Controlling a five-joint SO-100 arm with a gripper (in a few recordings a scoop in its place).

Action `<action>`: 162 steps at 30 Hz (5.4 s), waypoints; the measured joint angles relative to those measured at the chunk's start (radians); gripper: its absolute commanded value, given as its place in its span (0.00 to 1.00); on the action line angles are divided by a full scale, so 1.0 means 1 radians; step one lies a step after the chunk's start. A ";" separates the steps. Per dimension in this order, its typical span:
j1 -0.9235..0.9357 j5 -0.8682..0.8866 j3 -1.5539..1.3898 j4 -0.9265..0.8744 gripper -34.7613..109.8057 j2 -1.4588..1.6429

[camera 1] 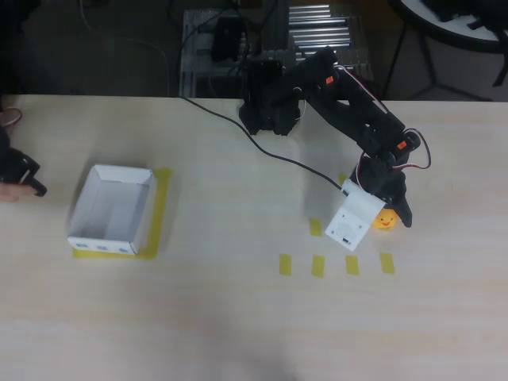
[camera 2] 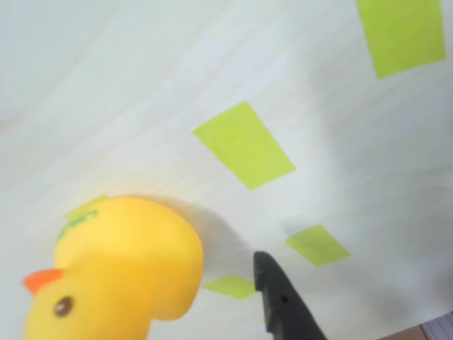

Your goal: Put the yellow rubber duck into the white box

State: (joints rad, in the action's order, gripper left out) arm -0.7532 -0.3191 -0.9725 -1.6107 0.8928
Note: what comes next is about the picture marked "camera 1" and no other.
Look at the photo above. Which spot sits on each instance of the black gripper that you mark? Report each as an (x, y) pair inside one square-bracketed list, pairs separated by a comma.
[(398, 195)]

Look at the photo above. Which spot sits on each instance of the orange rubber duck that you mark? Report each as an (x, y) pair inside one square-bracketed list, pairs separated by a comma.
[(386, 221)]

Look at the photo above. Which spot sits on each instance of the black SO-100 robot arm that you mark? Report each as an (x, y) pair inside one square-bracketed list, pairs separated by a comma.
[(349, 99)]

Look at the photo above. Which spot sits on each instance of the white cardboard box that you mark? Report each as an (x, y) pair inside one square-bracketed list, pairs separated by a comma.
[(103, 206)]

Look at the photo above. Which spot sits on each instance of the person's bare hand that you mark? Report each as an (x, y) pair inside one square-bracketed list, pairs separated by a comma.
[(12, 192)]

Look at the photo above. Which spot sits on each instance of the yellow tape strip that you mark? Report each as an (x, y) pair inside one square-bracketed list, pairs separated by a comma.
[(343, 178), (285, 265), (315, 227), (387, 263), (318, 266), (352, 265)]

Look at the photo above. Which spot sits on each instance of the black table stand legs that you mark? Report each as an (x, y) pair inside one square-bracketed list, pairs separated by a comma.
[(429, 63)]

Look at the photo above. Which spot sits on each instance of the round white table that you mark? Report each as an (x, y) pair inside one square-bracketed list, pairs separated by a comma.
[(456, 31)]

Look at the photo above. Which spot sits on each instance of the black bag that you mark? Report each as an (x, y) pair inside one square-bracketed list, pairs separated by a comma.
[(492, 16)]

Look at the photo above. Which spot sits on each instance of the yellow L-shaped tape marking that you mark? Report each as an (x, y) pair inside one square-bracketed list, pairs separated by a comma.
[(160, 206)]

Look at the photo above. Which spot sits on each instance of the black power adapter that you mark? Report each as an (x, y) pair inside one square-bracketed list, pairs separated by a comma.
[(226, 39)]

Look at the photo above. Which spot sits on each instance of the white gripper camera box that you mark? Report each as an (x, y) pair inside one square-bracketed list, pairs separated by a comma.
[(351, 222)]

